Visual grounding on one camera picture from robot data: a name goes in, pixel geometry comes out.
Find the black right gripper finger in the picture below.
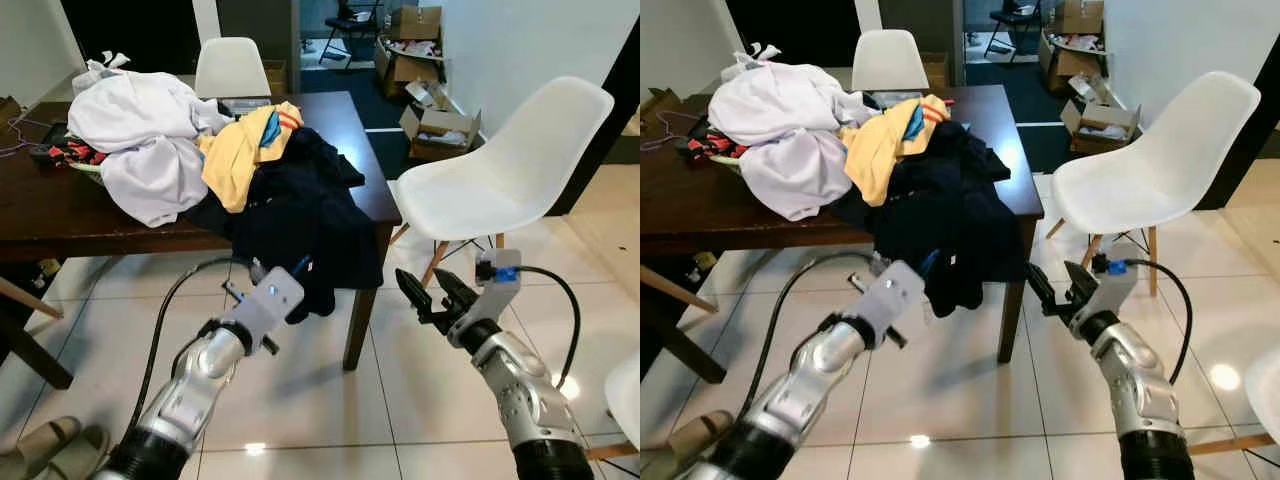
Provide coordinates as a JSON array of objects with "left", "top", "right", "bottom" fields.
[
  {"left": 434, "top": 270, "right": 477, "bottom": 316},
  {"left": 1026, "top": 262, "right": 1063, "bottom": 316},
  {"left": 396, "top": 267, "right": 441, "bottom": 326},
  {"left": 1062, "top": 262, "right": 1096, "bottom": 306}
]

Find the yellow shirt with blue stripes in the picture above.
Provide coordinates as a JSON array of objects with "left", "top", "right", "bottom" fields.
[
  {"left": 195, "top": 100, "right": 304, "bottom": 214},
  {"left": 842, "top": 95, "right": 951, "bottom": 208}
]

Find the white collared shirt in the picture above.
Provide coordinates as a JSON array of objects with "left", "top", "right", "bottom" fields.
[
  {"left": 708, "top": 45, "right": 871, "bottom": 151},
  {"left": 68, "top": 52, "right": 233, "bottom": 156}
]

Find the navy garment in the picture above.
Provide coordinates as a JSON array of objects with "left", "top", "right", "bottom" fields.
[
  {"left": 180, "top": 125, "right": 386, "bottom": 321},
  {"left": 830, "top": 120, "right": 1026, "bottom": 319}
]

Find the white plastic chair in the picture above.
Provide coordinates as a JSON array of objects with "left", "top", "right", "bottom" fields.
[
  {"left": 194, "top": 37, "right": 273, "bottom": 101},
  {"left": 1190, "top": 345, "right": 1280, "bottom": 456},
  {"left": 852, "top": 30, "right": 933, "bottom": 96},
  {"left": 1045, "top": 70, "right": 1263, "bottom": 299},
  {"left": 385, "top": 75, "right": 616, "bottom": 291},
  {"left": 585, "top": 350, "right": 641, "bottom": 463}
]

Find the open cardboard box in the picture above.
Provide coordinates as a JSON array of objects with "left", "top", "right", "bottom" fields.
[
  {"left": 1060, "top": 95, "right": 1143, "bottom": 156},
  {"left": 398, "top": 100, "right": 483, "bottom": 161}
]

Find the dark wooden table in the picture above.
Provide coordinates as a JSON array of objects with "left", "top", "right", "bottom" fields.
[
  {"left": 640, "top": 84, "right": 1046, "bottom": 386},
  {"left": 0, "top": 90, "right": 403, "bottom": 391}
]

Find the black office chair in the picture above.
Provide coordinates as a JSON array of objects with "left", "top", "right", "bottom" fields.
[
  {"left": 318, "top": 0, "right": 386, "bottom": 69},
  {"left": 985, "top": 0, "right": 1046, "bottom": 61}
]

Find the beige slipper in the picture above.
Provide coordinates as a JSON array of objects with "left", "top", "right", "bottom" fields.
[
  {"left": 0, "top": 415, "right": 83, "bottom": 473},
  {"left": 660, "top": 408, "right": 738, "bottom": 473},
  {"left": 40, "top": 425, "right": 111, "bottom": 480}
]

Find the pale lilac garment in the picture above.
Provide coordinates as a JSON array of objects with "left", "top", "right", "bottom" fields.
[
  {"left": 740, "top": 128, "right": 851, "bottom": 223},
  {"left": 98, "top": 130, "right": 216, "bottom": 229}
]

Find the red black striped cloth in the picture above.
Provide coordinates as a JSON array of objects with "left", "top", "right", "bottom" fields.
[
  {"left": 680, "top": 135, "right": 746, "bottom": 166},
  {"left": 30, "top": 138, "right": 109, "bottom": 173}
]

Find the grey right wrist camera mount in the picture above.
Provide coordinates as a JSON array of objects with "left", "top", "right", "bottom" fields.
[
  {"left": 472, "top": 250, "right": 523, "bottom": 316},
  {"left": 1085, "top": 250, "right": 1141, "bottom": 321}
]

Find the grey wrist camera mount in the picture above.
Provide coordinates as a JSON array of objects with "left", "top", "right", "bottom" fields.
[
  {"left": 1085, "top": 250, "right": 1141, "bottom": 321},
  {"left": 472, "top": 250, "right": 523, "bottom": 316},
  {"left": 222, "top": 265, "right": 305, "bottom": 353},
  {"left": 852, "top": 258, "right": 926, "bottom": 346}
]

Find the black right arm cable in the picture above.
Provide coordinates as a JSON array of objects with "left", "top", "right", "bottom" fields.
[
  {"left": 1125, "top": 258, "right": 1196, "bottom": 386},
  {"left": 515, "top": 264, "right": 583, "bottom": 391}
]

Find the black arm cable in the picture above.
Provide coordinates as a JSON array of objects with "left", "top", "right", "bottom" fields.
[
  {"left": 1125, "top": 258, "right": 1196, "bottom": 386},
  {"left": 735, "top": 250, "right": 881, "bottom": 421},
  {"left": 128, "top": 256, "right": 251, "bottom": 436},
  {"left": 515, "top": 264, "right": 583, "bottom": 391}
]

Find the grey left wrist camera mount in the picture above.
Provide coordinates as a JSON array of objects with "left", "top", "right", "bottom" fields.
[
  {"left": 852, "top": 258, "right": 926, "bottom": 346},
  {"left": 222, "top": 265, "right": 305, "bottom": 353}
]

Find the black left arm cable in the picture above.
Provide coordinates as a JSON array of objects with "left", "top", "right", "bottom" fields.
[
  {"left": 128, "top": 256, "right": 251, "bottom": 436},
  {"left": 735, "top": 250, "right": 881, "bottom": 421}
]

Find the purple cord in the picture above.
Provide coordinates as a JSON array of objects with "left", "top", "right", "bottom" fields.
[
  {"left": 640, "top": 108, "right": 706, "bottom": 153},
  {"left": 0, "top": 112, "right": 63, "bottom": 163}
]

